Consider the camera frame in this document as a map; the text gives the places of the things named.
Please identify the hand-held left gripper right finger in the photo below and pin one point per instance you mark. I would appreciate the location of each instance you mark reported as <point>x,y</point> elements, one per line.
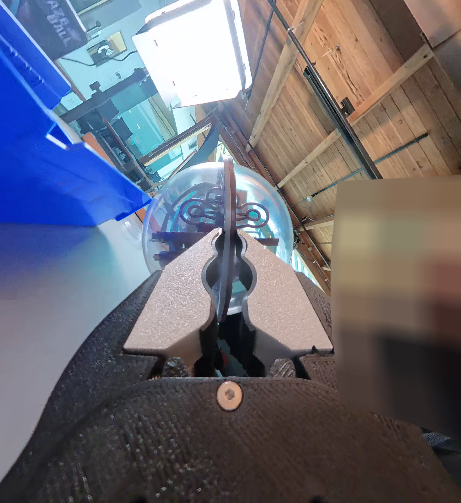
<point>285,314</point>

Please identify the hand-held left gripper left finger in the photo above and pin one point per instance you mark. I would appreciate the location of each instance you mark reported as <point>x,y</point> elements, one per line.
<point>171,314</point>

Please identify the clear plastic maze ball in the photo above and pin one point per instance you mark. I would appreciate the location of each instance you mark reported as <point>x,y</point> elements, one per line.
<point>183,208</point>

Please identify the blue plastic bin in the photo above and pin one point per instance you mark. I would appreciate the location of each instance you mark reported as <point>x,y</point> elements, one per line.
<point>26,141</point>

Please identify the bright light panel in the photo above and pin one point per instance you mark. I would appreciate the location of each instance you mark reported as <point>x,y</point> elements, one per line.
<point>199,51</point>

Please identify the dark blue cardboard box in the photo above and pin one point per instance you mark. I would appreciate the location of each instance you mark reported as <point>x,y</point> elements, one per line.
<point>53,23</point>

